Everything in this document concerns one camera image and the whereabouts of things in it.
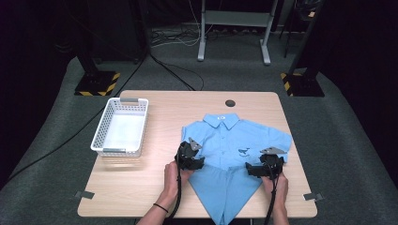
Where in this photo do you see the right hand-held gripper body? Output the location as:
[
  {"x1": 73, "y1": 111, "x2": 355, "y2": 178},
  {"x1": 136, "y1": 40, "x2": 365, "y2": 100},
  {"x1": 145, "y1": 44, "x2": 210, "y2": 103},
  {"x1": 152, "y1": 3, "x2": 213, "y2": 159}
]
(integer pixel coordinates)
[{"x1": 259, "y1": 146, "x2": 288, "y2": 181}]

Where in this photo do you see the bundle of white cables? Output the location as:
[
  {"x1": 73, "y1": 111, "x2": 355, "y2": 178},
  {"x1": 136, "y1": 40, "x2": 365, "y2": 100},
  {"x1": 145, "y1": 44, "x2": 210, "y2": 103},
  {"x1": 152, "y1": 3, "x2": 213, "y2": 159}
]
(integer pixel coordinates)
[{"x1": 151, "y1": 0, "x2": 203, "y2": 49}]

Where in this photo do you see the black looped floor cable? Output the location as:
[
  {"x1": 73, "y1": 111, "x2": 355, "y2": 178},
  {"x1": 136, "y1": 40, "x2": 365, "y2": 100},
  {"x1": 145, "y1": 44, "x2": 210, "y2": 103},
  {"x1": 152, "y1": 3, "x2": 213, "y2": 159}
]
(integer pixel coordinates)
[{"x1": 149, "y1": 53, "x2": 206, "y2": 92}]

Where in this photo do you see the black wrist band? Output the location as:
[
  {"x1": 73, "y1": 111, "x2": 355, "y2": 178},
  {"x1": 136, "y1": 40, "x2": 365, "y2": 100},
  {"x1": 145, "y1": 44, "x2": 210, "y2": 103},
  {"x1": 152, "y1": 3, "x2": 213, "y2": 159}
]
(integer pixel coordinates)
[{"x1": 152, "y1": 202, "x2": 170, "y2": 214}]

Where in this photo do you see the light blue shirt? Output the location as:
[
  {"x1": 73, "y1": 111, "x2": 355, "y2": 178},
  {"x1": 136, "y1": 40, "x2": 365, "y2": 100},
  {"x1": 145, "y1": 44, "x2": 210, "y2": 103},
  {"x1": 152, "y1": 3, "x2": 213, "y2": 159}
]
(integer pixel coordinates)
[{"x1": 181, "y1": 112, "x2": 294, "y2": 225}]

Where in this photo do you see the white plastic basket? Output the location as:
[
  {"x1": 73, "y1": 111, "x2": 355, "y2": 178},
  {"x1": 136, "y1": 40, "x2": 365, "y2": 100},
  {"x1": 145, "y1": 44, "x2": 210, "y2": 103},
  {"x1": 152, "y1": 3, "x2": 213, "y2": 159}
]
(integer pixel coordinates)
[{"x1": 90, "y1": 97, "x2": 149, "y2": 158}]

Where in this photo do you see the person's right hand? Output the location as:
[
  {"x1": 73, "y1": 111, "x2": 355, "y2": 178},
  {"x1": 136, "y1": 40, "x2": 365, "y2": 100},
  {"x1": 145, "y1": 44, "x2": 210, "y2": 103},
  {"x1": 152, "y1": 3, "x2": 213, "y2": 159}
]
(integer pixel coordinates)
[{"x1": 260, "y1": 172, "x2": 290, "y2": 211}]

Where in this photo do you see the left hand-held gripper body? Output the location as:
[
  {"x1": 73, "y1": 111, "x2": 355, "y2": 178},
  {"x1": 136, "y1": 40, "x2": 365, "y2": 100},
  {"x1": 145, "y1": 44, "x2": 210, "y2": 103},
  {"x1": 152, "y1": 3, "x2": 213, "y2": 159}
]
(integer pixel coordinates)
[{"x1": 174, "y1": 136, "x2": 204, "y2": 172}]

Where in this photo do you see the person's left hand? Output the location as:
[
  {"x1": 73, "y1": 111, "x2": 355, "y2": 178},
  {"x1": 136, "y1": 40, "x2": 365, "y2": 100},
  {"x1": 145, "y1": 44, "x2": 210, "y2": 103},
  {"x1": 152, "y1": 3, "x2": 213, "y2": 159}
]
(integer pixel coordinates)
[{"x1": 163, "y1": 160, "x2": 195, "y2": 204}]

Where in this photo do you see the black tripod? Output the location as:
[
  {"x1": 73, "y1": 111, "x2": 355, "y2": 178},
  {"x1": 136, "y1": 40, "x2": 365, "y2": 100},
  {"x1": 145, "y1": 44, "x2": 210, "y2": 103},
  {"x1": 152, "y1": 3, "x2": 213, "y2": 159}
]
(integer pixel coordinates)
[{"x1": 279, "y1": 0, "x2": 317, "y2": 59}]

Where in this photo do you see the grey tape piece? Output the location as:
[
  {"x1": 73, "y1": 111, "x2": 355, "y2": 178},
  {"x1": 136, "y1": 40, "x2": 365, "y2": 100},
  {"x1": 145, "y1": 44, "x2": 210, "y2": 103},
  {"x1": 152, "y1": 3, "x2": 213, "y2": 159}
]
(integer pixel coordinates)
[
  {"x1": 74, "y1": 190, "x2": 96, "y2": 200},
  {"x1": 302, "y1": 192, "x2": 325, "y2": 202}
]

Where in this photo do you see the grey metal desk frame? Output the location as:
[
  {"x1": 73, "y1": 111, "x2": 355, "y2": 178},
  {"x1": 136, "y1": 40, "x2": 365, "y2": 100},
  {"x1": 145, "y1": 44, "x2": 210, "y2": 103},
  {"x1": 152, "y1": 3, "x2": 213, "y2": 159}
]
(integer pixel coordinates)
[{"x1": 196, "y1": 0, "x2": 280, "y2": 66}]

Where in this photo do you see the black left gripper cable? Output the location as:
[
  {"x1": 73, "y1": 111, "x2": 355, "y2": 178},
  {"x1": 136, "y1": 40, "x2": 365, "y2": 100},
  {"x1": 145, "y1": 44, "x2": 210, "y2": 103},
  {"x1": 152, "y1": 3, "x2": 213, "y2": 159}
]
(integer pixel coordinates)
[{"x1": 167, "y1": 153, "x2": 186, "y2": 220}]

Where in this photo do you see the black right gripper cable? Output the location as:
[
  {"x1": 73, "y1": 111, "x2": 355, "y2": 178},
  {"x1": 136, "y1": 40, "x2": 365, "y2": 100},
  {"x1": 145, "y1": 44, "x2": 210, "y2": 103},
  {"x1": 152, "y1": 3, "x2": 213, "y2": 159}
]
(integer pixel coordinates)
[{"x1": 263, "y1": 162, "x2": 281, "y2": 225}]

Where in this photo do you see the long black floor cable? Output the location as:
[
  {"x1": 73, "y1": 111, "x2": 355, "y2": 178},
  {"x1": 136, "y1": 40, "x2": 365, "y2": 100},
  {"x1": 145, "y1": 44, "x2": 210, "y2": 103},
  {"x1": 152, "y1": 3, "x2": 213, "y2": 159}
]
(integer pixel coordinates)
[{"x1": 8, "y1": 52, "x2": 149, "y2": 183}]

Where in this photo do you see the black stand with striped base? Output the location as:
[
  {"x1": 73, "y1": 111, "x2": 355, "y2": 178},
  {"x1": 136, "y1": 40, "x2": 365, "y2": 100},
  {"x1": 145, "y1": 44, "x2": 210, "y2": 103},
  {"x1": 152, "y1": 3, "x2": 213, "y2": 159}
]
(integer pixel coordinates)
[
  {"x1": 73, "y1": 0, "x2": 121, "y2": 98},
  {"x1": 280, "y1": 0, "x2": 327, "y2": 98}
]

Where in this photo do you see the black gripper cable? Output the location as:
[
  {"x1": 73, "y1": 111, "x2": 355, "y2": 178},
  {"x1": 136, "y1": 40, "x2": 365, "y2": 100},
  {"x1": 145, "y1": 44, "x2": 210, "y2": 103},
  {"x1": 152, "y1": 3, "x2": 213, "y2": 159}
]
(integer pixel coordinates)
[
  {"x1": 263, "y1": 162, "x2": 281, "y2": 225},
  {"x1": 167, "y1": 153, "x2": 186, "y2": 220}
]

